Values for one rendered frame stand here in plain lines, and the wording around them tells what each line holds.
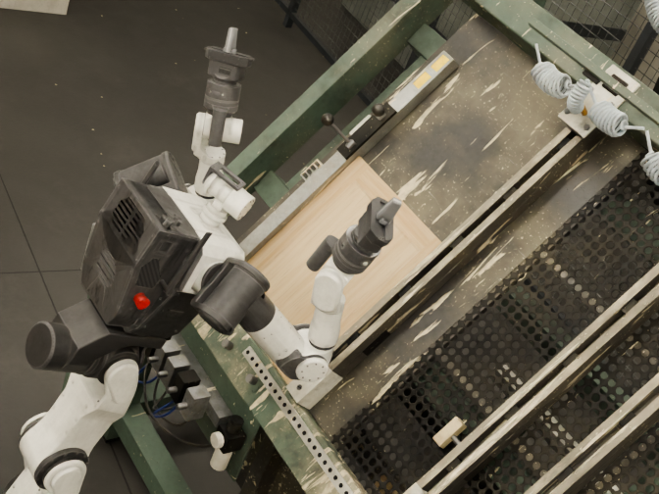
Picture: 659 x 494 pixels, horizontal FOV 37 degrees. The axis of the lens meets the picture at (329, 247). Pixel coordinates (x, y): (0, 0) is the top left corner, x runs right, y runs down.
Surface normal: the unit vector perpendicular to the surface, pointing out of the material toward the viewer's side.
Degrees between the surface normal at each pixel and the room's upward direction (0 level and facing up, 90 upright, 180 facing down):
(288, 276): 55
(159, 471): 0
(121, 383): 90
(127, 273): 86
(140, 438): 0
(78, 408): 67
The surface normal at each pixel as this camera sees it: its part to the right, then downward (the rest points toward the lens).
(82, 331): -0.04, -0.66
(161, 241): 0.53, 0.62
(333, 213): -0.44, -0.38
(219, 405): 0.33, -0.77
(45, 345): -0.63, -0.17
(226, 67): -0.33, 0.28
